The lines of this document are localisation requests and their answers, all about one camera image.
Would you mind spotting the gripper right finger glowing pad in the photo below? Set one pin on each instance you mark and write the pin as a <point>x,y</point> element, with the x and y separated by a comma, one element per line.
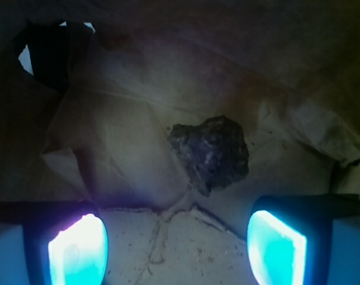
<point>305,239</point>

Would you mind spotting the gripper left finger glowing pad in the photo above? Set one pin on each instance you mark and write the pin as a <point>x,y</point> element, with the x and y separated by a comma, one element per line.
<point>52,242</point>

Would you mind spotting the dark brown rock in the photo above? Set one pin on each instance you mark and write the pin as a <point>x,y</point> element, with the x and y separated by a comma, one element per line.
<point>214,154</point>

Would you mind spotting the brown paper bag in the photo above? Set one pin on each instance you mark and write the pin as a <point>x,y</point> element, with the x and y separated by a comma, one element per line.
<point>90,92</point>

